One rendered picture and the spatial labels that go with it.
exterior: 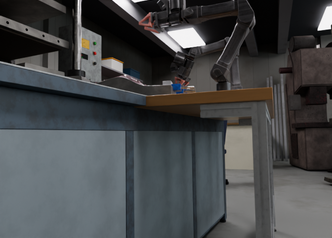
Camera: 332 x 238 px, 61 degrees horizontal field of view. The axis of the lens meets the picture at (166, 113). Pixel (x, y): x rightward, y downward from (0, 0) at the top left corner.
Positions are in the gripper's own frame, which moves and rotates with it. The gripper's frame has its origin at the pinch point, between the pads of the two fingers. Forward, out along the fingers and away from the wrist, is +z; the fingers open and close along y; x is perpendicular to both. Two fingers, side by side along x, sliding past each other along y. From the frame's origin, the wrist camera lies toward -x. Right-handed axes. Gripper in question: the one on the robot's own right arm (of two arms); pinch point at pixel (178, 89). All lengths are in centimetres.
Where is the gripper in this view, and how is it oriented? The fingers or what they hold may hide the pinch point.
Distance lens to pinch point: 182.6
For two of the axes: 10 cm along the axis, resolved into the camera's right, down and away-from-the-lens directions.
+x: 8.1, 4.1, -4.2
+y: -4.4, -0.4, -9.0
